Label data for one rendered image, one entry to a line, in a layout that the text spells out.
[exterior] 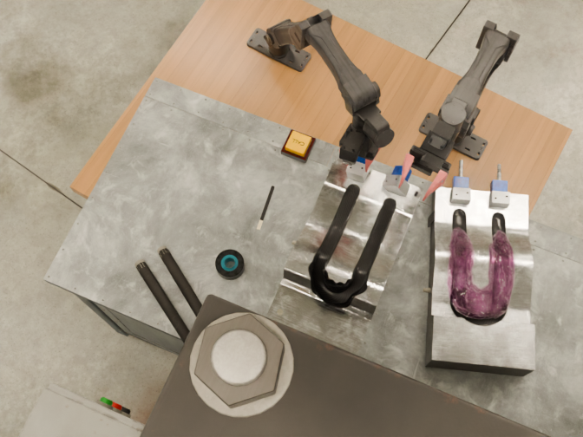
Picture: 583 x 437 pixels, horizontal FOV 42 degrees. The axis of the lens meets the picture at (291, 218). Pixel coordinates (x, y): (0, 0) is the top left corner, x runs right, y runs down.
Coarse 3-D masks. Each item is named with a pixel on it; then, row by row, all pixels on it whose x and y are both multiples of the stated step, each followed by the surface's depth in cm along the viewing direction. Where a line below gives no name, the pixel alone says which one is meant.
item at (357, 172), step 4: (360, 160) 208; (364, 160) 208; (356, 164) 207; (360, 164) 206; (364, 164) 206; (348, 168) 207; (352, 168) 207; (356, 168) 206; (360, 168) 206; (364, 168) 206; (348, 172) 207; (352, 172) 206; (356, 172) 206; (360, 172) 206; (364, 172) 206; (368, 172) 211; (348, 176) 210; (352, 176) 209; (356, 176) 208; (360, 176) 206; (364, 176) 208; (360, 180) 210; (364, 180) 210
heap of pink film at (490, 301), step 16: (464, 240) 204; (496, 240) 205; (464, 256) 200; (496, 256) 201; (512, 256) 201; (448, 272) 202; (464, 272) 201; (496, 272) 199; (512, 272) 200; (448, 288) 201; (464, 288) 200; (480, 288) 201; (496, 288) 200; (512, 288) 201; (464, 304) 199; (480, 304) 199; (496, 304) 199
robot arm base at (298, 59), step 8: (256, 32) 238; (264, 32) 238; (248, 40) 237; (256, 40) 237; (264, 40) 237; (256, 48) 236; (264, 48) 236; (272, 48) 231; (280, 48) 230; (288, 48) 234; (272, 56) 235; (280, 56) 234; (288, 56) 235; (296, 56) 235; (304, 56) 235; (288, 64) 234; (296, 64) 234; (304, 64) 234
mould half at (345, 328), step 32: (320, 192) 211; (384, 192) 210; (320, 224) 208; (352, 224) 208; (352, 256) 202; (384, 256) 204; (288, 288) 204; (288, 320) 201; (320, 320) 201; (352, 320) 201; (352, 352) 198
